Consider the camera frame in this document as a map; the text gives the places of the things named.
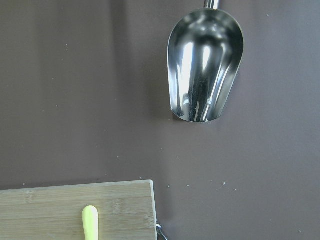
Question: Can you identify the bamboo cutting board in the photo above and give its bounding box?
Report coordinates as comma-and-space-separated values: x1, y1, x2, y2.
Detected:
0, 180, 157, 240

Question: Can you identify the yellow plastic knife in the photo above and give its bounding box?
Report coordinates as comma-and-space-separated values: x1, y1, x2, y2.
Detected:
82, 205, 99, 240

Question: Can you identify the steel metal scoop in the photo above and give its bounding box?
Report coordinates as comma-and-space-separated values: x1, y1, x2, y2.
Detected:
167, 0, 245, 123

